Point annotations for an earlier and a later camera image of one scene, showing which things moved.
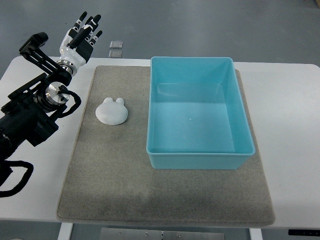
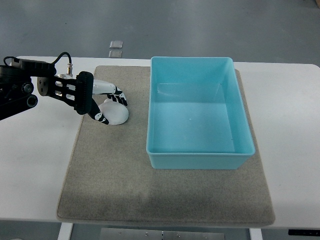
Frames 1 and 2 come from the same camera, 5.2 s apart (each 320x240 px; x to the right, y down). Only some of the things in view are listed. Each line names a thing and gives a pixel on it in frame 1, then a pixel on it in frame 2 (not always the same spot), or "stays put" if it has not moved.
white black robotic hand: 77,46 to 100,87
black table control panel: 307,232 stays put
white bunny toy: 111,113 stays put
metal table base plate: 129,233 stays put
